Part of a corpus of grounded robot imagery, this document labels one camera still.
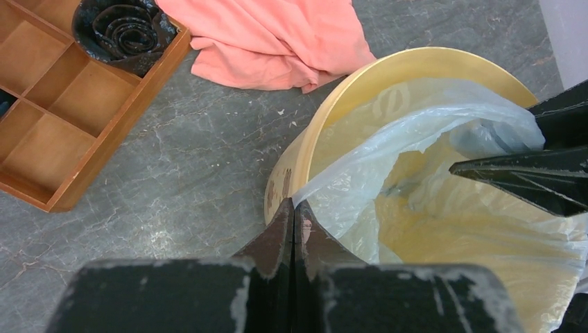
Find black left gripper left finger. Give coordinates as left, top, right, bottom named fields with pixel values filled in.
left=47, top=198, right=294, bottom=332

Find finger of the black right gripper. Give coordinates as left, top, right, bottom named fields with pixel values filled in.
left=449, top=146, right=587, bottom=217
left=528, top=81, right=587, bottom=150

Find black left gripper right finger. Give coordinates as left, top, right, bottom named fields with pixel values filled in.
left=293, top=202, right=523, bottom=332

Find light blue plastic trash bag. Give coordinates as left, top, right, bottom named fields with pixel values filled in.
left=293, top=78, right=587, bottom=332

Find yellow trash bin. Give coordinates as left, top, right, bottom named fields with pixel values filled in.
left=264, top=47, right=537, bottom=220

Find pink cloth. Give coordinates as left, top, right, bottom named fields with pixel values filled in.
left=159, top=0, right=374, bottom=93

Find orange compartment tray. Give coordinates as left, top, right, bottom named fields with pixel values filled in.
left=1, top=1, right=190, bottom=212

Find black bag roll right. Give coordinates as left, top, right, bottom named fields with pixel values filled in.
left=71, top=0, right=178, bottom=78

